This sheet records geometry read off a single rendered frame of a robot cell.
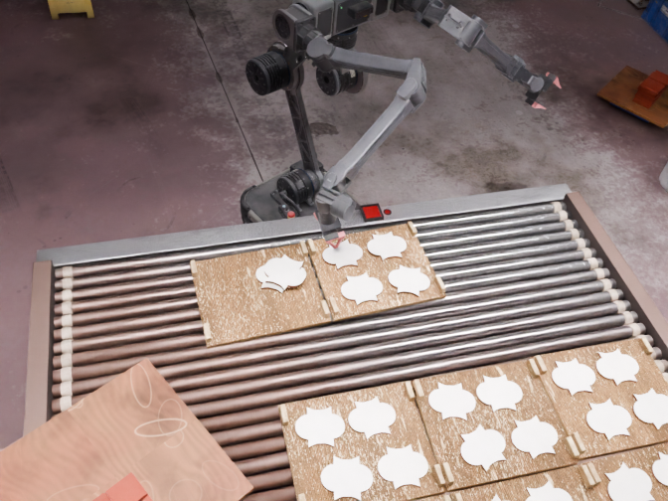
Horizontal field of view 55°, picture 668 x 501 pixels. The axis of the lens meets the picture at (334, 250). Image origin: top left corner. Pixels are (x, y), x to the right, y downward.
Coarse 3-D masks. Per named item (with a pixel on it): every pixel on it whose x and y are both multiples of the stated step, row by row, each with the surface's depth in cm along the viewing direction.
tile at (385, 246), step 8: (376, 240) 237; (384, 240) 238; (392, 240) 238; (400, 240) 238; (368, 248) 235; (376, 248) 235; (384, 248) 235; (392, 248) 236; (400, 248) 236; (384, 256) 233; (392, 256) 233; (400, 256) 233
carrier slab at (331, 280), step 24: (336, 240) 237; (360, 240) 238; (408, 240) 240; (360, 264) 231; (384, 264) 232; (408, 264) 233; (336, 288) 223; (384, 288) 225; (432, 288) 226; (360, 312) 217
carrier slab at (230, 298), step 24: (216, 264) 225; (240, 264) 226; (264, 264) 227; (216, 288) 219; (240, 288) 220; (312, 288) 222; (216, 312) 213; (240, 312) 213; (264, 312) 214; (288, 312) 215; (312, 312) 216; (216, 336) 207; (240, 336) 208; (264, 336) 210
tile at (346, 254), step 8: (328, 248) 233; (344, 248) 234; (352, 248) 234; (360, 248) 234; (328, 256) 230; (336, 256) 231; (344, 256) 231; (352, 256) 231; (360, 256) 232; (336, 264) 228; (344, 264) 229; (352, 264) 229
